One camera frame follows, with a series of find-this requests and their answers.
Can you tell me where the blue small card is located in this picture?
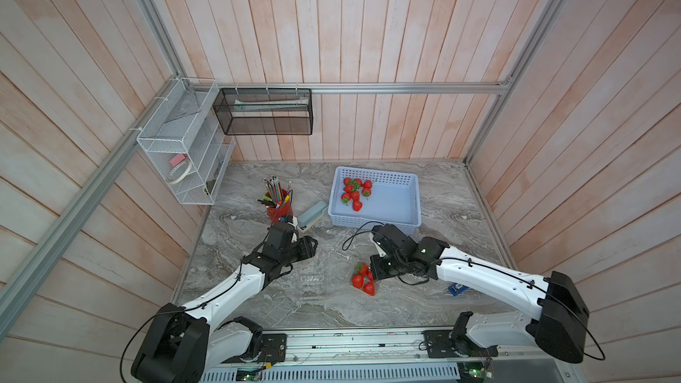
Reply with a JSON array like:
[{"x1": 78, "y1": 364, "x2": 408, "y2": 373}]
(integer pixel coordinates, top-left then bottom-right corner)
[{"x1": 448, "y1": 283, "x2": 468, "y2": 296}]

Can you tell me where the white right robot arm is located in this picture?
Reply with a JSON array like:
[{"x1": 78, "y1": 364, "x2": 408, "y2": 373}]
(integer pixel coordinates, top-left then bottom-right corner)
[{"x1": 370, "y1": 224, "x2": 590, "y2": 363}]

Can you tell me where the red metal pencil bucket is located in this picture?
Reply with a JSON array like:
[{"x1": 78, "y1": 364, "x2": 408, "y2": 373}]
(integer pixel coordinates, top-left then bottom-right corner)
[{"x1": 262, "y1": 188, "x2": 293, "y2": 223}]

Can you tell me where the black mesh wall basket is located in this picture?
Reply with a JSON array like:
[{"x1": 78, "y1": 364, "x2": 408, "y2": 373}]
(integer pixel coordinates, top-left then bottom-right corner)
[{"x1": 213, "y1": 87, "x2": 314, "y2": 136}]

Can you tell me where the white tape roll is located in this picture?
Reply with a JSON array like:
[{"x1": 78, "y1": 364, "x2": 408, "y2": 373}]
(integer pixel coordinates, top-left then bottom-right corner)
[{"x1": 166, "y1": 160, "x2": 193, "y2": 185}]

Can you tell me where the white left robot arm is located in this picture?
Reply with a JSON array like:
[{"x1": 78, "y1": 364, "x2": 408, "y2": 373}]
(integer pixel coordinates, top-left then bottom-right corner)
[{"x1": 131, "y1": 219, "x2": 319, "y2": 382}]

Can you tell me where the white wire mesh shelf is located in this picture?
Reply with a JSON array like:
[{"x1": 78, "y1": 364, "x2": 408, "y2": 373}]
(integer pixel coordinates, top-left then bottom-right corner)
[{"x1": 138, "y1": 77, "x2": 235, "y2": 206}]

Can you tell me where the light blue perforated plastic basket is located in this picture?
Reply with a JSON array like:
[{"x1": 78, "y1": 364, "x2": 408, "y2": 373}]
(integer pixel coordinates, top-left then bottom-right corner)
[{"x1": 327, "y1": 166, "x2": 422, "y2": 235}]

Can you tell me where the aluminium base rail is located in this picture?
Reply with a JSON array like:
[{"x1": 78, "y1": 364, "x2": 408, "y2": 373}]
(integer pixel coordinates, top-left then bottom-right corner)
[{"x1": 135, "y1": 323, "x2": 576, "y2": 371}]

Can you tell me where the pink sticky note pad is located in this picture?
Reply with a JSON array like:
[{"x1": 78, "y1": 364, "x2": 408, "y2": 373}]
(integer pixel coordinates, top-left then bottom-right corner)
[{"x1": 170, "y1": 154, "x2": 187, "y2": 168}]

